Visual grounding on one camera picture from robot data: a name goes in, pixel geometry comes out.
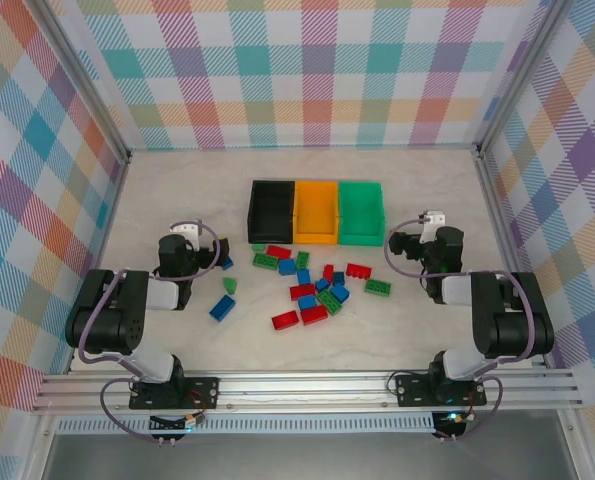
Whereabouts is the long blue lego brick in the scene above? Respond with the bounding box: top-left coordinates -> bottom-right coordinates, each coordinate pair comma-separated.
208,294 -> 236,321

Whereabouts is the green plastic bin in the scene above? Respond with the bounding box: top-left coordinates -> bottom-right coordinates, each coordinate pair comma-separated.
337,179 -> 387,248

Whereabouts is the black plastic bin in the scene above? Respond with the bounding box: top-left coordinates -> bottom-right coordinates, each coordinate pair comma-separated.
247,179 -> 297,245

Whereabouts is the orange plastic bin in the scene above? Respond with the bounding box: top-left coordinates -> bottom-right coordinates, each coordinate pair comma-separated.
292,180 -> 340,246

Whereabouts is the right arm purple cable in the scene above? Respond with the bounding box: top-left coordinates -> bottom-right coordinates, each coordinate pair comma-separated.
385,214 -> 536,445

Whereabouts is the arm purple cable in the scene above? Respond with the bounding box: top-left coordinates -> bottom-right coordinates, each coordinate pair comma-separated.
385,214 -> 536,445
78,219 -> 224,445

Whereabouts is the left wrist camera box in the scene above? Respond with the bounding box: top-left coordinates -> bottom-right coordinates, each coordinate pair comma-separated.
170,222 -> 202,247

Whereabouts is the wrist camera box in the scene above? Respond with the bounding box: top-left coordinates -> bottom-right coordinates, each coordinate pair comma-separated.
421,209 -> 449,240
170,222 -> 202,247

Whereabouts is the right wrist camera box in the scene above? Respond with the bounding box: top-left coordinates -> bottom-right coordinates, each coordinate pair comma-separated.
421,209 -> 449,240

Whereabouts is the aluminium side frame rail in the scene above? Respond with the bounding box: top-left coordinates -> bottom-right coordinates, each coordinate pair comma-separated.
474,149 -> 553,374

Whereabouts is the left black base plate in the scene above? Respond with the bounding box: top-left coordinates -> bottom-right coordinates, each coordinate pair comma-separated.
129,377 -> 221,411

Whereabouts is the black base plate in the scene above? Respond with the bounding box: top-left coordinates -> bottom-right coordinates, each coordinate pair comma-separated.
394,373 -> 488,409
129,377 -> 221,411

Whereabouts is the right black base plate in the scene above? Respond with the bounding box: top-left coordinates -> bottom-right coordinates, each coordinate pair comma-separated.
394,373 -> 488,409

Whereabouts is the aluminium mounting rail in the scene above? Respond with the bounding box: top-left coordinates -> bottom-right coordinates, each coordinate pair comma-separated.
30,368 -> 587,415

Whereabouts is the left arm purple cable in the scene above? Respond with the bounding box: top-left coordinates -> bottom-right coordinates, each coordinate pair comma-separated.
78,219 -> 224,445

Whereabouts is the white slotted cable duct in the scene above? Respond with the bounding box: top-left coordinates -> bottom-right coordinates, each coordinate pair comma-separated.
56,412 -> 436,435

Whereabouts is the aluminium frame post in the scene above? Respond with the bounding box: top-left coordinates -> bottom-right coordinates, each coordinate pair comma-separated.
475,0 -> 576,162
24,0 -> 132,164

